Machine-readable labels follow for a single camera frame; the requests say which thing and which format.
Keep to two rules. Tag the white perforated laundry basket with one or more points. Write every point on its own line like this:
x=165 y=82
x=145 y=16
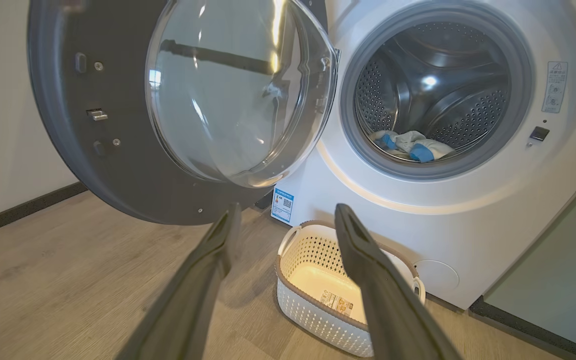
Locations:
x=308 y=310

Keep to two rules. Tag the round white filter cover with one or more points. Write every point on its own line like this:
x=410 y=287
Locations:
x=438 y=277

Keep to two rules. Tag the white garment with blue cuffs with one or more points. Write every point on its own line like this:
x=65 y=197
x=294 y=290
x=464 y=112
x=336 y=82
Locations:
x=418 y=147

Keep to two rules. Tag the paper sticker inside basket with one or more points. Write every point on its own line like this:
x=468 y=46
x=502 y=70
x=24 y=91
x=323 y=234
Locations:
x=337 y=303

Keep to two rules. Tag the black door latch socket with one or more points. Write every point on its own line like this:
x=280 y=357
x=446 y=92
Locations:
x=539 y=133

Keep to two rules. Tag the white washing machine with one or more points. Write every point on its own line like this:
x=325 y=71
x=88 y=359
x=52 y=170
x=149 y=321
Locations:
x=468 y=225

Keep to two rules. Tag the perforated steel drum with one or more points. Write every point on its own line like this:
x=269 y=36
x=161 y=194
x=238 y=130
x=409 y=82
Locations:
x=443 y=75

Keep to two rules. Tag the washing machine door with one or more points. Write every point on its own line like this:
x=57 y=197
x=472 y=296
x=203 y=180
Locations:
x=118 y=165

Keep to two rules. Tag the blue white energy label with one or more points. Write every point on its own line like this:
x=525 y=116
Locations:
x=282 y=206

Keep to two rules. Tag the grey warning sticker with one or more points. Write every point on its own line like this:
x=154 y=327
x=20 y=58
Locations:
x=555 y=87

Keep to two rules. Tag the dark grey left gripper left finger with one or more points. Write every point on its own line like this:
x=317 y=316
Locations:
x=188 y=300

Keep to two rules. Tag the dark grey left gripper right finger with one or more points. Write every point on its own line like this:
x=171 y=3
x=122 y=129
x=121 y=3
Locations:
x=393 y=310

